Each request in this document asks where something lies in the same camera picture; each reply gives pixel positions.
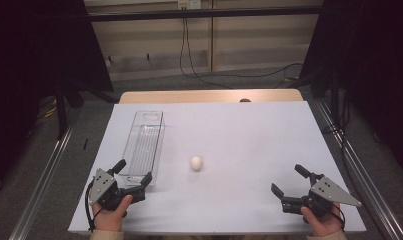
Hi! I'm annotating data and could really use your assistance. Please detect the yellow floor cable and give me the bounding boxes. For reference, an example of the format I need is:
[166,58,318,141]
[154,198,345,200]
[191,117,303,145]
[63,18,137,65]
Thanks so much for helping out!
[35,96,58,120]

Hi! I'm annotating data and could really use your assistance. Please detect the black horizontal bar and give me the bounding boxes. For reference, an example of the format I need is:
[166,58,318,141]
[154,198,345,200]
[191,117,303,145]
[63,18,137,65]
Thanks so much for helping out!
[84,5,324,23]

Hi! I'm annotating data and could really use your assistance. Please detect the person's right hand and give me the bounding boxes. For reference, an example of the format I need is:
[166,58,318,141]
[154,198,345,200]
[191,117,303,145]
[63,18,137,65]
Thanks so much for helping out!
[300,201,345,238]

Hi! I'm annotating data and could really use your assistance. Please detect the clear plastic container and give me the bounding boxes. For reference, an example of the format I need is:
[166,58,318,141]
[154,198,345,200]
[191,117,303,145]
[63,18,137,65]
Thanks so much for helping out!
[118,110,166,188]

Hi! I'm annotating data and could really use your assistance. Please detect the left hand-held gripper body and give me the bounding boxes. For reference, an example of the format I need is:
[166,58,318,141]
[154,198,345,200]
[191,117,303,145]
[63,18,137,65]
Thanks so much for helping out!
[88,168,147,212]

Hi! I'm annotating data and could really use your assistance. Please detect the white wall socket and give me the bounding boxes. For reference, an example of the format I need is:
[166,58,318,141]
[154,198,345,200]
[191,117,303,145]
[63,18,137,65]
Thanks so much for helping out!
[177,0,203,11]

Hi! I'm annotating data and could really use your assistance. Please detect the black floor cable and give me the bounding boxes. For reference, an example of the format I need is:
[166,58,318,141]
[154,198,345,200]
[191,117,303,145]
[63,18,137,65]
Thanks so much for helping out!
[202,62,305,80]

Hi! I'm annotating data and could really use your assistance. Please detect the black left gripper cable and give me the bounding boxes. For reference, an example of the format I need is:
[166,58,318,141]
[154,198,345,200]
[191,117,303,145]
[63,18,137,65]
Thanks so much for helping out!
[84,181,105,233]

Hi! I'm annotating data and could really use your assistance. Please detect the dark curtain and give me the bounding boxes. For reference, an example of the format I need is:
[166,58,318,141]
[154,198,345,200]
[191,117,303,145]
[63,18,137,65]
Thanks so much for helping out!
[0,0,115,194]
[297,0,403,178]

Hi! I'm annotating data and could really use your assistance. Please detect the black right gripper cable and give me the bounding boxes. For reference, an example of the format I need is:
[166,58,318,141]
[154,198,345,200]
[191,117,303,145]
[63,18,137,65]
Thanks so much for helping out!
[331,203,347,232]

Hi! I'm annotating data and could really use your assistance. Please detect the light wooden table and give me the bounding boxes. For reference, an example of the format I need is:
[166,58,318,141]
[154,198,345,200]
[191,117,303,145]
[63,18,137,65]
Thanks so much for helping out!
[118,88,305,105]

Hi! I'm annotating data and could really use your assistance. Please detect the black hanging wall cable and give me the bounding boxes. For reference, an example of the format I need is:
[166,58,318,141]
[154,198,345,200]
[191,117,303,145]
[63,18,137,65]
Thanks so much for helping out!
[179,17,235,90]

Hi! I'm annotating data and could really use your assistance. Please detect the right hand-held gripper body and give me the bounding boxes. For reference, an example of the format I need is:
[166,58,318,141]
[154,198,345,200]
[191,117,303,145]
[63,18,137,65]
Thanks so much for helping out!
[280,173,363,220]

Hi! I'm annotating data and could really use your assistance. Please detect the black metal stand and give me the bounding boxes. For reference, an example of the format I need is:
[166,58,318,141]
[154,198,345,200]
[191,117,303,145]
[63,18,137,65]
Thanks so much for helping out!
[53,78,121,140]

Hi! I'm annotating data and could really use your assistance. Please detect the white table sheet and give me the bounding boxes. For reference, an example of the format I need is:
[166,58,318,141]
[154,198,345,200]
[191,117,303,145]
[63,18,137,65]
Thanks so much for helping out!
[67,100,368,235]

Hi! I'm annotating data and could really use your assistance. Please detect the person's left hand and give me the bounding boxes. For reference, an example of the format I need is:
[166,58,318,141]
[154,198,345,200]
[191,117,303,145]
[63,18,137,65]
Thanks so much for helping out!
[91,194,134,233]

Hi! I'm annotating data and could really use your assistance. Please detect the aluminium floor rail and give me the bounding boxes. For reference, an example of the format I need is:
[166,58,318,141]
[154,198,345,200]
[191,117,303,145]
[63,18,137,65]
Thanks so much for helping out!
[314,99,403,240]
[8,109,81,240]

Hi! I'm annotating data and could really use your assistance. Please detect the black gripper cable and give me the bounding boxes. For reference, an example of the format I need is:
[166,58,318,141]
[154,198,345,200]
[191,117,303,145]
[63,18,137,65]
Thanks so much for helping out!
[84,181,105,233]
[331,203,347,232]

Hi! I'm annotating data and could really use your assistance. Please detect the white egg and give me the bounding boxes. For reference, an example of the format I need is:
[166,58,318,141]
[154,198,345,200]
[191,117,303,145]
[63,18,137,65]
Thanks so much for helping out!
[189,155,204,172]

